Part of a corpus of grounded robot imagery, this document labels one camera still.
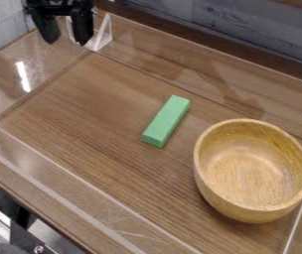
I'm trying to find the clear acrylic corner bracket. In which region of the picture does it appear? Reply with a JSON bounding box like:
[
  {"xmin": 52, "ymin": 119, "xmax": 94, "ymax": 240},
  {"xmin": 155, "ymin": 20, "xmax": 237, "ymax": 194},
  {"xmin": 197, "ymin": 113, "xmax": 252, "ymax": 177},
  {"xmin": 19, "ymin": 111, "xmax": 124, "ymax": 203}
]
[{"xmin": 67, "ymin": 14, "xmax": 112, "ymax": 52}]

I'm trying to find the green rectangular block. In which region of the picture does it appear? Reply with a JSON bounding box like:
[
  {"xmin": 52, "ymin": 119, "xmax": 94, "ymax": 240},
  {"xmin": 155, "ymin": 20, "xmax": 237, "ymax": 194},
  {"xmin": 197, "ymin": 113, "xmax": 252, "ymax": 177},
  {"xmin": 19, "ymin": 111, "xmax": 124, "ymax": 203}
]
[{"xmin": 142, "ymin": 95, "xmax": 191, "ymax": 148}]

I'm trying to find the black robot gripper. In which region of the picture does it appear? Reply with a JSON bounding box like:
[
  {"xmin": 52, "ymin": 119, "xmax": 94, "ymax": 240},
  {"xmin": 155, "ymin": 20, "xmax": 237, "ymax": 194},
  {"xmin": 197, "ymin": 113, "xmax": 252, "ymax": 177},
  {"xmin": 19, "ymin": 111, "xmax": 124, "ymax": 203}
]
[{"xmin": 25, "ymin": 0, "xmax": 94, "ymax": 46}]

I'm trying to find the black metal table bracket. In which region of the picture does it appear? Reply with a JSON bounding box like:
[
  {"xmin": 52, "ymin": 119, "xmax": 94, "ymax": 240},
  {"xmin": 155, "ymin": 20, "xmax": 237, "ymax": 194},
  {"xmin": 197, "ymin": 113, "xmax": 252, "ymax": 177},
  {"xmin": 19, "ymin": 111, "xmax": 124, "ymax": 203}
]
[{"xmin": 9, "ymin": 220, "xmax": 67, "ymax": 254}]

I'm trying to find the brown wooden bowl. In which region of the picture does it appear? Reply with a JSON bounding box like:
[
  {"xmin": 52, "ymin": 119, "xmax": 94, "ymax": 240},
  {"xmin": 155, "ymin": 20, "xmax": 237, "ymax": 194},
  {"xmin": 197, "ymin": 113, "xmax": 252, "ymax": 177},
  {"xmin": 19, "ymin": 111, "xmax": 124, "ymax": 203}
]
[{"xmin": 194, "ymin": 119, "xmax": 302, "ymax": 223}]

